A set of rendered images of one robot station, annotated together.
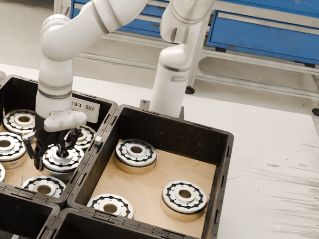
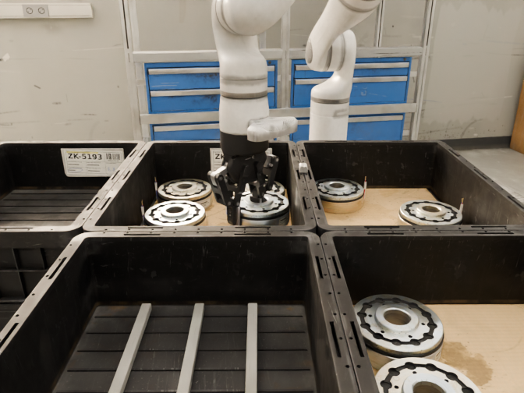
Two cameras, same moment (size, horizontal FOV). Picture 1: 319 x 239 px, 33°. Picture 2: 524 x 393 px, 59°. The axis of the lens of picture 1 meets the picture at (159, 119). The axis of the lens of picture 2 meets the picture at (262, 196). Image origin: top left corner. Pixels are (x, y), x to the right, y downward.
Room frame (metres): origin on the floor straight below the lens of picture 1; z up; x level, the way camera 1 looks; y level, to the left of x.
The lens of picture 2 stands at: (0.24, 0.27, 1.20)
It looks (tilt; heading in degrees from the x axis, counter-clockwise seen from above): 23 degrees down; 354
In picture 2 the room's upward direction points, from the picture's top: straight up
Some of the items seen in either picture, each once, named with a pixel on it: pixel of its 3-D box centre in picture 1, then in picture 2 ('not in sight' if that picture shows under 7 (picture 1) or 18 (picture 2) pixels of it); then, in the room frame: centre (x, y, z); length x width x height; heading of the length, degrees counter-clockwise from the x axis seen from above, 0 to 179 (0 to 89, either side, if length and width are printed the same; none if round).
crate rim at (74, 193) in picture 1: (159, 168); (394, 181); (0.94, -0.02, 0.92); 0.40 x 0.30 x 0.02; 174
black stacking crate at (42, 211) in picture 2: not in sight; (37, 210); (0.99, 0.57, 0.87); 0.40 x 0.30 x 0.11; 174
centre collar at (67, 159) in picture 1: (62, 154); (259, 200); (0.96, 0.20, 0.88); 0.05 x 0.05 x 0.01
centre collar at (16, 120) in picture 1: (23, 119); (184, 186); (1.08, 0.33, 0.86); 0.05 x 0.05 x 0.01
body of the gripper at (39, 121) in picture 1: (52, 125); (244, 154); (0.94, 0.22, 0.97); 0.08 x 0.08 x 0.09
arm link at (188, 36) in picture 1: (180, 40); (332, 68); (1.34, -0.01, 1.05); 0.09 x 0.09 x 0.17; 6
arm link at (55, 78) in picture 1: (57, 54); (240, 39); (0.95, 0.23, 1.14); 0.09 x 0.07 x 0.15; 18
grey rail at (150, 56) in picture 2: not in sight; (283, 53); (2.91, -0.13, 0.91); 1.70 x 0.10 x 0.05; 95
